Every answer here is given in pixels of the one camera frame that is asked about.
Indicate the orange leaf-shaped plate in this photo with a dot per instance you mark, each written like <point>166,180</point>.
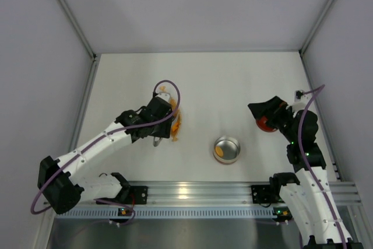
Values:
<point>175,106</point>

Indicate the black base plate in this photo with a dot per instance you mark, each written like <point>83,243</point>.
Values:
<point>264,195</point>
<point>133,195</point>

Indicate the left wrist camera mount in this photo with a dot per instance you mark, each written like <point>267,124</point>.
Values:
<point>164,96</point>

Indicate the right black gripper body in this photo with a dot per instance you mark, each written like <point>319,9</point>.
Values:
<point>280,114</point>

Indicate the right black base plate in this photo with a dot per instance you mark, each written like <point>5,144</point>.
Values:
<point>264,195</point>

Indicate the aluminium front rail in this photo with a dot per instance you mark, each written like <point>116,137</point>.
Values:
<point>210,194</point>

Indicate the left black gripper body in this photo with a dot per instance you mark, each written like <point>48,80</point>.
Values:
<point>168,119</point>

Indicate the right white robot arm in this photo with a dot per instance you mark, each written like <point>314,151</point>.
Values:
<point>306,191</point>

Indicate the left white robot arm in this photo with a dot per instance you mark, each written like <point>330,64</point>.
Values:
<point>63,181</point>

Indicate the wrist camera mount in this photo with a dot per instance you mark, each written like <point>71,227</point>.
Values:
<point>164,96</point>
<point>300,100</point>

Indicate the orange food chunk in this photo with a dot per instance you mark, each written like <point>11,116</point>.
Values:
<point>175,127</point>

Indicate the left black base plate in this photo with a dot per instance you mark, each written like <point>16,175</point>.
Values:
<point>133,195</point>

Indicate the slotted grey cable duct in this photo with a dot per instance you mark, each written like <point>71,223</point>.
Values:
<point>244,212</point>

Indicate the round steel lunch box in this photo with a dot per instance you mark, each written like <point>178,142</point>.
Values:
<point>231,148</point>

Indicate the red round lid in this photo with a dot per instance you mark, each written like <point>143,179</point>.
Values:
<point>261,123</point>

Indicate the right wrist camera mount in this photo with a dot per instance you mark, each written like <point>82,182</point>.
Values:
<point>300,100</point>

